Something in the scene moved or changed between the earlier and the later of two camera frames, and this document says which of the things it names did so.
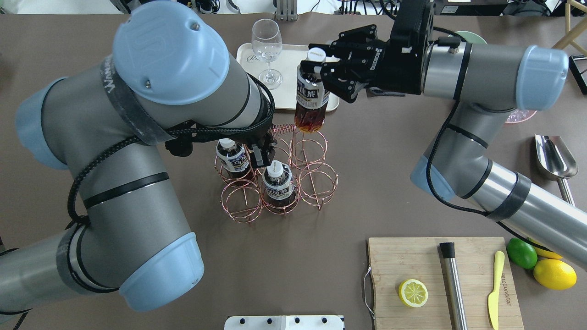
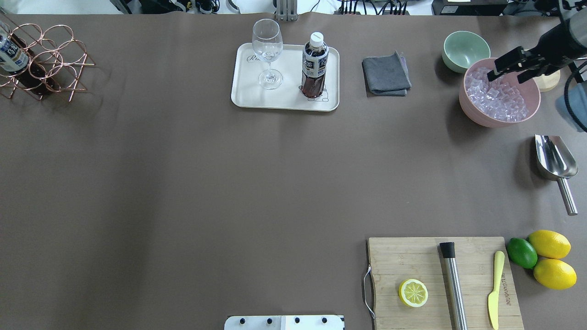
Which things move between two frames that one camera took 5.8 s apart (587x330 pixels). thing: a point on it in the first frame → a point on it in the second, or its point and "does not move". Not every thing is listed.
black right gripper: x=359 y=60 → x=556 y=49
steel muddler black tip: x=448 y=250 does not move
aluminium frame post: x=287 y=10 does not move
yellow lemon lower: x=555 y=274 does not move
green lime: x=522 y=254 does not move
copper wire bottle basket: x=288 y=167 → x=56 y=61
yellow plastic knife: x=493 y=301 does not move
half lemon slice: x=412 y=293 does not move
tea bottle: x=234 y=157 → x=16 y=57
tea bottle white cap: x=316 y=54 → x=317 y=40
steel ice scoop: x=556 y=162 does not move
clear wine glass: x=267 y=40 does not move
